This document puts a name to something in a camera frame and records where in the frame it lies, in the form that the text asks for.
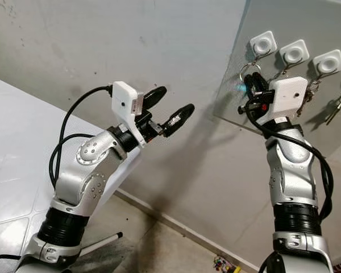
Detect white square wall hook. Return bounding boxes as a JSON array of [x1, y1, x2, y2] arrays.
[[278, 39, 310, 67], [312, 49, 341, 77], [248, 30, 278, 58]]

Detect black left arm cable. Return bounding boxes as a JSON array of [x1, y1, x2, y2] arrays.
[[48, 85, 115, 191]]

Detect hanging silver key bunch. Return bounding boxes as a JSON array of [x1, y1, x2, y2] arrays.
[[301, 76, 325, 106], [325, 89, 341, 127]]

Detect white metal table leg frame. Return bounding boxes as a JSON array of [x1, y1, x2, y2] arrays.
[[80, 231, 124, 257]]

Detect grey hook board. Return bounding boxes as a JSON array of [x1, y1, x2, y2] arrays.
[[213, 0, 341, 158]]

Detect silver keys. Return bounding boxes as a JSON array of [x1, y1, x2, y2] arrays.
[[239, 60, 264, 81]]

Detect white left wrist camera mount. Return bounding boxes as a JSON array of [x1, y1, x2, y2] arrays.
[[111, 81, 148, 150]]

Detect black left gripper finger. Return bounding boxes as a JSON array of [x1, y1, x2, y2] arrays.
[[162, 104, 194, 136], [141, 86, 167, 111]]

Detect small colourful toy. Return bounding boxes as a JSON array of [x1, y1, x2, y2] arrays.
[[213, 255, 237, 273]]

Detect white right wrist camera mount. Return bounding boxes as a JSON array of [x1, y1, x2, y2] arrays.
[[265, 76, 308, 123]]

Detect hanging silver key ring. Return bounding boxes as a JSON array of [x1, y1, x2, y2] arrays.
[[278, 65, 297, 79]]

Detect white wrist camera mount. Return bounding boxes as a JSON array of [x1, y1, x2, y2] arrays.
[[111, 81, 148, 150], [265, 76, 308, 123]]

